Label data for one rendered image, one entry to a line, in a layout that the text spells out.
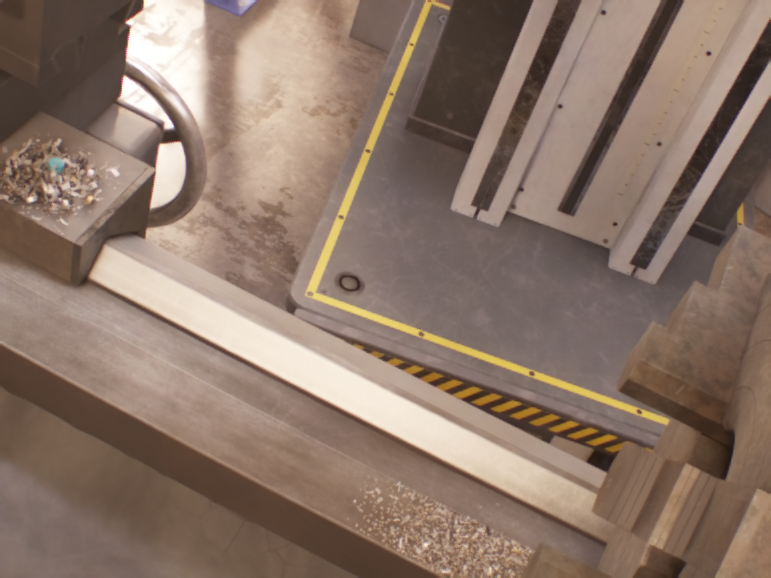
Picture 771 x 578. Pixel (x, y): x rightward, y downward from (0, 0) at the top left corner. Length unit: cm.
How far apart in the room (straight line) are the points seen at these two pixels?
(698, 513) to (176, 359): 47
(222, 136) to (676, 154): 97
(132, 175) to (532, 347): 88
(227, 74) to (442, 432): 172
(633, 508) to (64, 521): 50
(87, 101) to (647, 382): 60
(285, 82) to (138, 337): 169
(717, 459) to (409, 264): 116
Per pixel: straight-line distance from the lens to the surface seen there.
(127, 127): 96
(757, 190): 264
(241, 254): 200
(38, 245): 77
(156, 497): 81
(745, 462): 40
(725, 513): 32
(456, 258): 165
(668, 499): 34
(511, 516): 74
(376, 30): 257
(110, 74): 95
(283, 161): 221
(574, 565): 46
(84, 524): 80
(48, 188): 78
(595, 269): 174
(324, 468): 71
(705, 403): 46
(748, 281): 50
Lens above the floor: 141
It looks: 43 degrees down
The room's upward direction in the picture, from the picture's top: 21 degrees clockwise
